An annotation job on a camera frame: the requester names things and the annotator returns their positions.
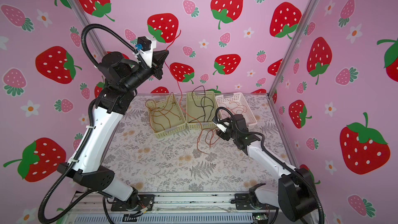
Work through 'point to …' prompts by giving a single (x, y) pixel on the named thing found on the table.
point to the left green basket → (166, 116)
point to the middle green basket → (201, 109)
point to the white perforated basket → (237, 104)
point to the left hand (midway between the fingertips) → (165, 49)
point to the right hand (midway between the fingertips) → (221, 122)
